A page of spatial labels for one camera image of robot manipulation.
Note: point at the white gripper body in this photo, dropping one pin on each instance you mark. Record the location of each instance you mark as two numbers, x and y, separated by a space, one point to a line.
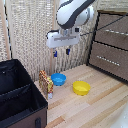
62 39

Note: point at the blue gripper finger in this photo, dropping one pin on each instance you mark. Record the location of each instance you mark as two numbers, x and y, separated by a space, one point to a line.
68 51
55 53

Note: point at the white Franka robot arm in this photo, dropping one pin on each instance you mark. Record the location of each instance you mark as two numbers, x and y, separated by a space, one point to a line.
71 13

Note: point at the dark brown drawer cabinet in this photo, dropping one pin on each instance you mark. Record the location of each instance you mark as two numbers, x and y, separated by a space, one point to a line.
110 43

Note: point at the blue bowl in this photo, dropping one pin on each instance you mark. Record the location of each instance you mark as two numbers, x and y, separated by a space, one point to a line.
58 79

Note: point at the patterned orange snack box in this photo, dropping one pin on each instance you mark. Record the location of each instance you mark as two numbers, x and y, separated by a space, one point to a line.
46 84

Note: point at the yellow bowl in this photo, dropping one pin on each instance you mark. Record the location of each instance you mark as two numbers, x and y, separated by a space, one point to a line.
81 88

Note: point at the black fabric storage box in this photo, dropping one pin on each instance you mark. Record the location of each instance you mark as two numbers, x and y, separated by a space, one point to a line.
18 96

